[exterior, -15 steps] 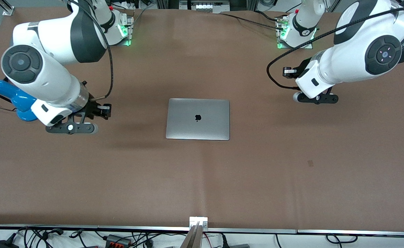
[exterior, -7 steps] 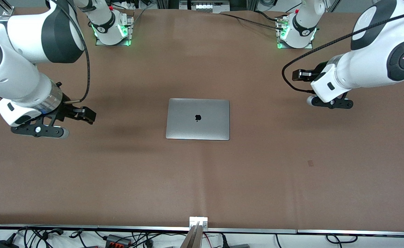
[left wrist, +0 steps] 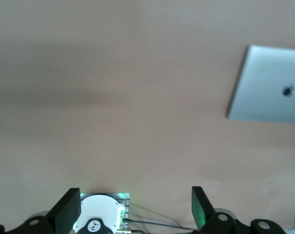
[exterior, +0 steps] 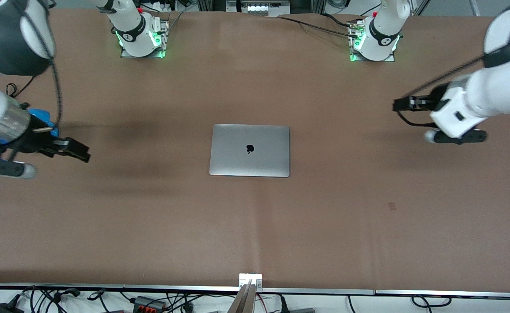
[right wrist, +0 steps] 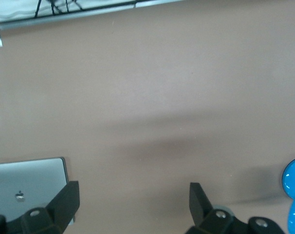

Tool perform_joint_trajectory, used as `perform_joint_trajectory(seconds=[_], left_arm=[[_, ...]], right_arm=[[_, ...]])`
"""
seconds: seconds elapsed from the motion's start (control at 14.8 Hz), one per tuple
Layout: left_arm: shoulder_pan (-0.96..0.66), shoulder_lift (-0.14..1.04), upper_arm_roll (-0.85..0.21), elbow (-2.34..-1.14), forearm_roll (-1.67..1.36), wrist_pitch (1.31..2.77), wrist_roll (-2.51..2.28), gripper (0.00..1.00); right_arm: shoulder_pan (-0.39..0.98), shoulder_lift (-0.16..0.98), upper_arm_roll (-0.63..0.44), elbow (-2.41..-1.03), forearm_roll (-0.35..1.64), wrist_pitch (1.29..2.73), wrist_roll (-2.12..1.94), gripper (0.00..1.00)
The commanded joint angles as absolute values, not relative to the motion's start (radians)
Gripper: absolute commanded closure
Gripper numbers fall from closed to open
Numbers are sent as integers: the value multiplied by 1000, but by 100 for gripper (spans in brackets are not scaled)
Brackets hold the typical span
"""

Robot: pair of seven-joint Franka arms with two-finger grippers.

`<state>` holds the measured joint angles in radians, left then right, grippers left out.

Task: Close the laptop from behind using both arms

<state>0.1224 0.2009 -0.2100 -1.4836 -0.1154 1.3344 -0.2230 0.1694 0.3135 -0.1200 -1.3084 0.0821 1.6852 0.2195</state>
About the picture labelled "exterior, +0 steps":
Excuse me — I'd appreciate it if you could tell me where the black lamp power cord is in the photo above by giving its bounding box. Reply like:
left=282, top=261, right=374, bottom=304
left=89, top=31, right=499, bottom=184
left=5, top=75, right=36, bottom=99

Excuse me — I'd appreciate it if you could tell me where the silver bracket plate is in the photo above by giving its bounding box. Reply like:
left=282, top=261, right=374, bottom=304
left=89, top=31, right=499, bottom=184
left=239, top=273, right=263, bottom=291

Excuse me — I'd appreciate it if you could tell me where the aluminium camera mount profile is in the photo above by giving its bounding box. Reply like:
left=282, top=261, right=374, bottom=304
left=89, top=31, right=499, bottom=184
left=227, top=280, right=256, bottom=313

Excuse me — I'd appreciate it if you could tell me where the thin grey cable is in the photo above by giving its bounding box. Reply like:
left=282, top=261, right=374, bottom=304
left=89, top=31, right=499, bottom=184
left=167, top=10, right=185, bottom=32

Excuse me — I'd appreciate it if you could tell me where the grey metal laptop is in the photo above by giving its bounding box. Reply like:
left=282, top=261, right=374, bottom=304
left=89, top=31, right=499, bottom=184
left=209, top=124, right=290, bottom=178

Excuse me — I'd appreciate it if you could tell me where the black looped floor cable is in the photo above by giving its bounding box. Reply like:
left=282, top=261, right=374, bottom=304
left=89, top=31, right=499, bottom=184
left=411, top=295, right=452, bottom=308

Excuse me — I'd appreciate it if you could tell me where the black orange connector box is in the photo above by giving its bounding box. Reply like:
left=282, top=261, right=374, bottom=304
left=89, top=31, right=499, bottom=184
left=132, top=296, right=167, bottom=312

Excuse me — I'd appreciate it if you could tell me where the thin black table cable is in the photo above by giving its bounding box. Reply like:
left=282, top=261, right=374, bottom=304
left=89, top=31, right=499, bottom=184
left=277, top=16, right=360, bottom=38

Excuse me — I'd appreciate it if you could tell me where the white power strip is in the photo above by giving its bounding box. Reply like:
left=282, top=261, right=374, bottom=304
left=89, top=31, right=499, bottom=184
left=238, top=0, right=291, bottom=17

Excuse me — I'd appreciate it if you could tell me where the blue desk lamp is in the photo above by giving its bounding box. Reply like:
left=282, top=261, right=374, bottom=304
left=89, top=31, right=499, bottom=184
left=26, top=108, right=60, bottom=138

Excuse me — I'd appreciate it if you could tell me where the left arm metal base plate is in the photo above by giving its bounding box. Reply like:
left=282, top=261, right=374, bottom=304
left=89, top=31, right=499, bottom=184
left=349, top=20, right=396, bottom=62

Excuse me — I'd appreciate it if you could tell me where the thick black table cable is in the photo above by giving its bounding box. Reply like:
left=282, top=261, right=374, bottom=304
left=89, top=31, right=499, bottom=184
left=322, top=13, right=356, bottom=28

